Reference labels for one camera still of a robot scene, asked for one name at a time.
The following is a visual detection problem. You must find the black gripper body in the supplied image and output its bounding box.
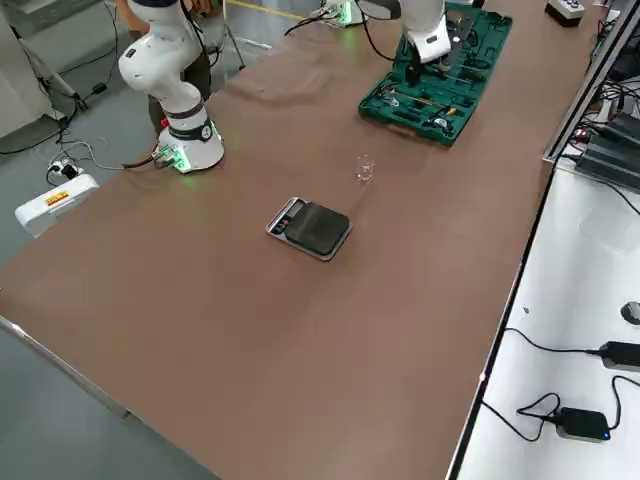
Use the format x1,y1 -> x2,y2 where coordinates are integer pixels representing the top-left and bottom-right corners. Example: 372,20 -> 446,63
422,34 -> 476,75

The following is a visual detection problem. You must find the green plastic toolbox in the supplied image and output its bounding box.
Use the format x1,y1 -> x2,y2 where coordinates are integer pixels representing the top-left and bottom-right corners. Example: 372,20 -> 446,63
357,1 -> 515,150

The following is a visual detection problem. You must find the small clear measuring cup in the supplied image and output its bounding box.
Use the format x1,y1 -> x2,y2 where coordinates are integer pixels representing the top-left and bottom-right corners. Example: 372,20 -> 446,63
355,154 -> 376,184

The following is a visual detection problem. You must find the black silver digital scale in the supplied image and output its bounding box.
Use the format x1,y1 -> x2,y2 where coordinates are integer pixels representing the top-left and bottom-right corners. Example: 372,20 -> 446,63
265,196 -> 355,263

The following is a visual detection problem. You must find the white black button box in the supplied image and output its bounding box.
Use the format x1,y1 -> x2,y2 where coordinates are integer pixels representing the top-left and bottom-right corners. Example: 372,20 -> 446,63
543,0 -> 587,29

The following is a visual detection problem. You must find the grey tripod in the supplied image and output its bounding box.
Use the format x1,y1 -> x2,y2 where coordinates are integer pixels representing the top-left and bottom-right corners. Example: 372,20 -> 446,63
219,0 -> 274,71
9,19 -> 91,124

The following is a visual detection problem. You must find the black power brick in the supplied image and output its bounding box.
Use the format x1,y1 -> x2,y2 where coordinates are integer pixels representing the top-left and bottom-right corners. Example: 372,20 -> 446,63
574,133 -> 640,190
607,112 -> 640,142

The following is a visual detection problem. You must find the person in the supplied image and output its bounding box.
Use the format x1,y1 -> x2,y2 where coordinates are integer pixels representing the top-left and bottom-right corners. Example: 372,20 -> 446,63
115,0 -> 227,136

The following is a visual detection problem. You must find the black power adapter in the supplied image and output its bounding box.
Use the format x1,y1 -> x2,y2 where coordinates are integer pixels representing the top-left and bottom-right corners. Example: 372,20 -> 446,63
599,341 -> 640,372

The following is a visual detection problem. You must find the white power strip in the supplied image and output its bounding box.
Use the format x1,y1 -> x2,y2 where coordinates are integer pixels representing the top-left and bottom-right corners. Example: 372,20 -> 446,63
45,157 -> 85,184

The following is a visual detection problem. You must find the black adapter blue light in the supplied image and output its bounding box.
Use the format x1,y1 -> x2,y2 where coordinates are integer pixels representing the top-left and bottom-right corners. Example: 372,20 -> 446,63
555,407 -> 612,444

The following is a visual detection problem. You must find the white box yellow label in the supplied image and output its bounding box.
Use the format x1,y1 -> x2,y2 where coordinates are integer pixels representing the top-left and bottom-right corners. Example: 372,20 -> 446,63
13,173 -> 100,239

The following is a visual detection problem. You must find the white cabinet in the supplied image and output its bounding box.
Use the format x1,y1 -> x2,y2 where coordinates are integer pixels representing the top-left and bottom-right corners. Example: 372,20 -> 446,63
0,34 -> 56,141

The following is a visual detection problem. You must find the hammer yellow black handle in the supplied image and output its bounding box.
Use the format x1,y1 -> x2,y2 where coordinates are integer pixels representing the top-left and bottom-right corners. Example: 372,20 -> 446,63
384,84 -> 459,120

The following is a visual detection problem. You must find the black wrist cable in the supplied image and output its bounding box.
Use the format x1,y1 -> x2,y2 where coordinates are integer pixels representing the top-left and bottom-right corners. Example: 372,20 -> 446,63
359,14 -> 400,64

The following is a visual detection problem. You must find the aluminium frame post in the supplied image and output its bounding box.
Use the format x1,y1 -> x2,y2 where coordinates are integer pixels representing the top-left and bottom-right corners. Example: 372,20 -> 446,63
542,0 -> 640,164

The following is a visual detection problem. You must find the black cable tangle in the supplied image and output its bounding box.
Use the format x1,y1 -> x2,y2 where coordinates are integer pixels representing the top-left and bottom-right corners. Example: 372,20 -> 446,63
592,74 -> 640,126

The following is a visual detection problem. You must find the black base cable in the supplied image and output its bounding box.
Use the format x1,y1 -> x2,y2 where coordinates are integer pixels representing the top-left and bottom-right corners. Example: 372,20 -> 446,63
122,153 -> 164,169

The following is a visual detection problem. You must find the black adapter cable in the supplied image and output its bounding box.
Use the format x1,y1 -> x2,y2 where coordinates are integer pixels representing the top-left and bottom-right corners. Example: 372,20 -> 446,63
503,327 -> 604,357
605,374 -> 640,434

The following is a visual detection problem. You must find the white power cable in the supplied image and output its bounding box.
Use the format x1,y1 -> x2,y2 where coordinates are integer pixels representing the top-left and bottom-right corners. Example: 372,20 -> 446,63
47,139 -> 126,172

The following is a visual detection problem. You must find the black looped cable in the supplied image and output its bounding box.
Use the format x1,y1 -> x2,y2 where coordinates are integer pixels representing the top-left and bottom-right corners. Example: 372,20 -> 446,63
482,392 -> 564,444

